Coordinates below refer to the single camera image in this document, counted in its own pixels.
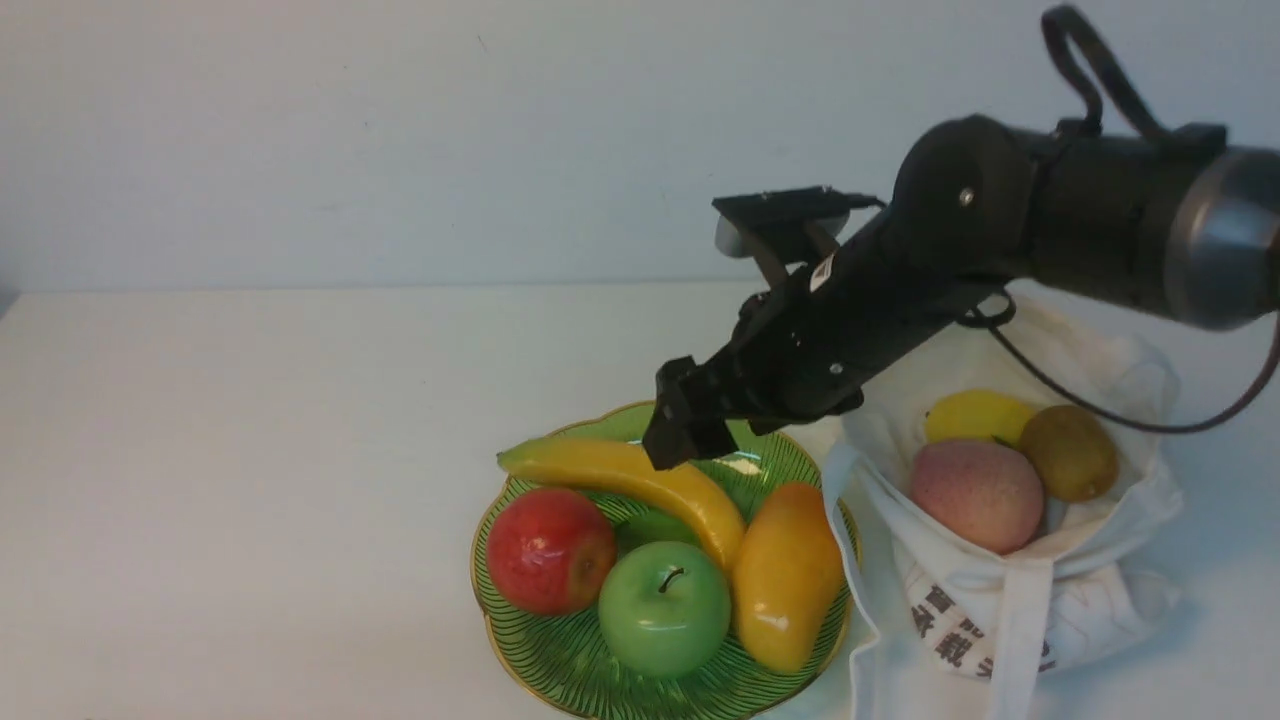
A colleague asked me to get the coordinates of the green ribbed glass plate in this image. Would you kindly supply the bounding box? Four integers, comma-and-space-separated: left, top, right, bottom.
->
470, 402, 855, 719

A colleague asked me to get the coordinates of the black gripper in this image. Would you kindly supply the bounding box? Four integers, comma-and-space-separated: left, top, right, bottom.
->
641, 215, 1011, 471

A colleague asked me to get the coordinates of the brown kiwi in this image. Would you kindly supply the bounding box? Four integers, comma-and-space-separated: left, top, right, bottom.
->
1018, 405, 1120, 503

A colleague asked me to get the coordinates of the red apple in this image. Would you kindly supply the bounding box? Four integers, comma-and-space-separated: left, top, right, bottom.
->
485, 487, 617, 616

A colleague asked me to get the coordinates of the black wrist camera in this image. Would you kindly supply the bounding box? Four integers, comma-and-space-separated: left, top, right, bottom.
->
710, 186, 879, 290

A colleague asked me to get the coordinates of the yellow lemon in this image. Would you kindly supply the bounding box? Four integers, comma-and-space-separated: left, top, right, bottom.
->
924, 389, 1036, 446

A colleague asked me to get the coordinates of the yellow banana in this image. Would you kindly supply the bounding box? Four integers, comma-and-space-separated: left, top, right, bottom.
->
497, 436, 748, 574

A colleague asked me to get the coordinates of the white cloth tote bag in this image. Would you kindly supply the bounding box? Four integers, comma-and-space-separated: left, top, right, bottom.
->
822, 325, 1183, 719

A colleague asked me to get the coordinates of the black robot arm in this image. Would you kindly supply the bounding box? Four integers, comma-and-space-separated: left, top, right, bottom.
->
643, 115, 1277, 470

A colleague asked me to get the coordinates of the pink peach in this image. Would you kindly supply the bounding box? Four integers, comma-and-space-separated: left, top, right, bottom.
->
909, 439, 1044, 555

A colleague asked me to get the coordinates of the green apple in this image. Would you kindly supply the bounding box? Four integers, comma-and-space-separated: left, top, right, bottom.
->
596, 541, 732, 679

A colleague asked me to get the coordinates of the orange yellow mango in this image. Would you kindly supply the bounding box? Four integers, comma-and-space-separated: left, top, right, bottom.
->
731, 483, 845, 674

